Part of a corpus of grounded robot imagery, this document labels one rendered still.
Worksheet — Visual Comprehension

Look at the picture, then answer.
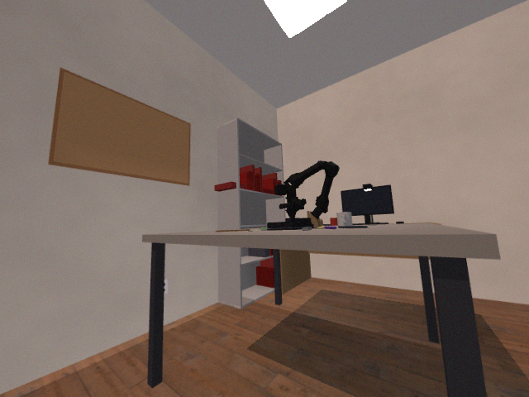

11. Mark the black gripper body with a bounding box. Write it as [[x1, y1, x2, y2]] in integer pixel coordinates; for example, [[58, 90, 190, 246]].
[[279, 194, 304, 210]]

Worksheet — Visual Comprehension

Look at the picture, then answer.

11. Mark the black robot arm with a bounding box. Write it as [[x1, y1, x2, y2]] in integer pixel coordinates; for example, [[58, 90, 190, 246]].
[[274, 160, 340, 219]]

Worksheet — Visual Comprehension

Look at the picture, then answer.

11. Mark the black desk phone casing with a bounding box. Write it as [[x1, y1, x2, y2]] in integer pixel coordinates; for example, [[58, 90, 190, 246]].
[[267, 222, 314, 230]]

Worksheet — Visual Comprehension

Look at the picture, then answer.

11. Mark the grey mug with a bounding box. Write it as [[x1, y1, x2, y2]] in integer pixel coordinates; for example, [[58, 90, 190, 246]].
[[336, 212, 352, 226]]

